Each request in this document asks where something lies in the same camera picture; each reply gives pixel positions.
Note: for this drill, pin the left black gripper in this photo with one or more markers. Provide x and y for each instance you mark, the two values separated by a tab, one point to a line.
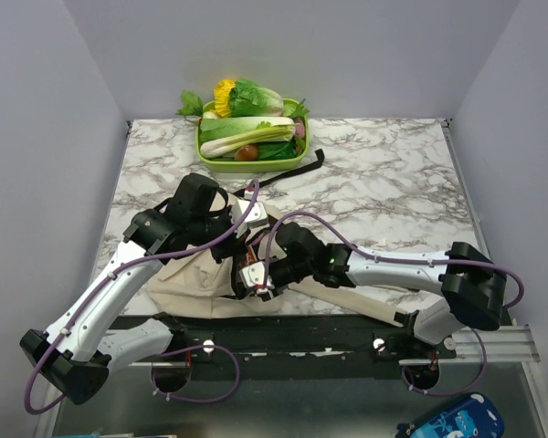
232	248

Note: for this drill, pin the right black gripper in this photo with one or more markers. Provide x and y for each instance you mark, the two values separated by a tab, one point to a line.
275	285

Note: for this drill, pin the beige canvas backpack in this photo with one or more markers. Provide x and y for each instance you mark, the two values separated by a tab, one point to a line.
198	287

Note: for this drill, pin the orange treehouse book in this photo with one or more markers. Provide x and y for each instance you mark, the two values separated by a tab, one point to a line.
247	259

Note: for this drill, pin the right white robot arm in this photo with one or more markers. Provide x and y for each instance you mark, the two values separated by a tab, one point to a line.
471	290

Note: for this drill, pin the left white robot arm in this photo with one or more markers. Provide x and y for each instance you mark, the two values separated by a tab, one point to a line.
77	353

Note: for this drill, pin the brown mushroom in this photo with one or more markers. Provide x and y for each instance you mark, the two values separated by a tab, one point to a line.
248	153

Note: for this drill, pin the napa cabbage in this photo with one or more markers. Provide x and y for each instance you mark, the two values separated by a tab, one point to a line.
219	137

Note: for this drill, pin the green leafy lettuce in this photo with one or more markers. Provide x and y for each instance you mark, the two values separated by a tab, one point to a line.
247	99

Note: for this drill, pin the yellow corn flower vegetable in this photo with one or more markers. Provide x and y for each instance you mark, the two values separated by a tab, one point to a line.
221	97

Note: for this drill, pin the green vegetable tray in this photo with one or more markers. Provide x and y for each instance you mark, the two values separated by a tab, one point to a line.
273	156

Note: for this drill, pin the blue pencil case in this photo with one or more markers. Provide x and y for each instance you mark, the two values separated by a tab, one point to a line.
471	414

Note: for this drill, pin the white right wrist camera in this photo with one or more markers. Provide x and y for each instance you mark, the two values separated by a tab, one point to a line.
257	281

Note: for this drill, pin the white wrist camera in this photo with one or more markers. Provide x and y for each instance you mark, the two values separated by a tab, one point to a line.
257	281
250	214

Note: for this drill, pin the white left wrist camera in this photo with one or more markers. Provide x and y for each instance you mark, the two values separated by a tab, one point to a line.
250	214

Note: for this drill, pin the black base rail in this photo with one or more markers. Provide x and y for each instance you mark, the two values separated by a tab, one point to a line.
283	348

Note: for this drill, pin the aluminium frame rail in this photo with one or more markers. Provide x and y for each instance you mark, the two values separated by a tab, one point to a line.
159	397

